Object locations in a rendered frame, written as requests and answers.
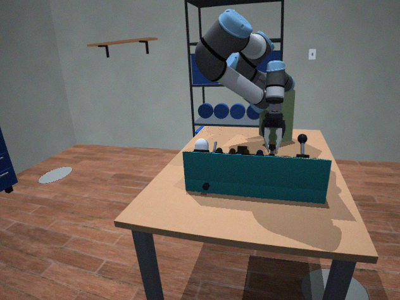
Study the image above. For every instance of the teal control console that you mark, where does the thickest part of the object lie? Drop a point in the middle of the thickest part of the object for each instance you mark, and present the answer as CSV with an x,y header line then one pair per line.
x,y
299,178

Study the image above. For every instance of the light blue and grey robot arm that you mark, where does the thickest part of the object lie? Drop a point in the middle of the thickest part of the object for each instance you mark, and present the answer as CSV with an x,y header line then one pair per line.
x,y
232,34

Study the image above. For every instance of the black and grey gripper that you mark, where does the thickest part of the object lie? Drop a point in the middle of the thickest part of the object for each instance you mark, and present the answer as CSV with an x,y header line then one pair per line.
x,y
273,122

